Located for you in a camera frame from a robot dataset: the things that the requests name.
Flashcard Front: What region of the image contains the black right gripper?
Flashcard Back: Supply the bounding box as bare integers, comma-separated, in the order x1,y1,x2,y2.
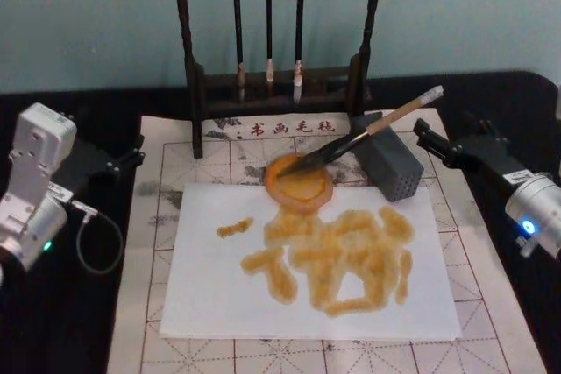
413,110,526,181

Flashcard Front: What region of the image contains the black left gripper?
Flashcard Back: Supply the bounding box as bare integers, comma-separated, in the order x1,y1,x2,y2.
51,133,146,194

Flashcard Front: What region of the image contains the grey perforated block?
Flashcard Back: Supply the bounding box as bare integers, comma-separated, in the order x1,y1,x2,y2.
349,111,426,203

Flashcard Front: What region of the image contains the dark wooden brush rack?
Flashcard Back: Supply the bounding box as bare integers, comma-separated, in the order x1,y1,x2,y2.
171,0,387,160

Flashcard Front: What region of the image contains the grey gridded felt mat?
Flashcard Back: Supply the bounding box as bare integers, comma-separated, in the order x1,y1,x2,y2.
106,109,549,374

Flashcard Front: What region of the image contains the white paper sheet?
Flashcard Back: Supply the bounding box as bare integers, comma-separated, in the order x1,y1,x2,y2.
159,181,464,342

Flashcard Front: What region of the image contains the round orange ink dish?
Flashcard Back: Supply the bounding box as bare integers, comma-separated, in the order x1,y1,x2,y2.
263,152,335,215

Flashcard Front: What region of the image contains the black hanging calligraphy brush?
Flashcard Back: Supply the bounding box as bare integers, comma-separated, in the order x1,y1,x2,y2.
292,0,307,106
264,0,276,97
229,0,247,104

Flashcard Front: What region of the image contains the black table cloth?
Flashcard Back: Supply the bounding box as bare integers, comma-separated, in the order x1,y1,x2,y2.
0,69,561,374

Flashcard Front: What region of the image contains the bamboo handled calligraphy brush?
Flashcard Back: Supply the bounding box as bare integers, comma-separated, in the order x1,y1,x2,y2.
275,84,445,179

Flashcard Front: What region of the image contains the thin dark wrist cable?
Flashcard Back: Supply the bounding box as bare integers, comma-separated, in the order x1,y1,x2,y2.
69,199,125,277

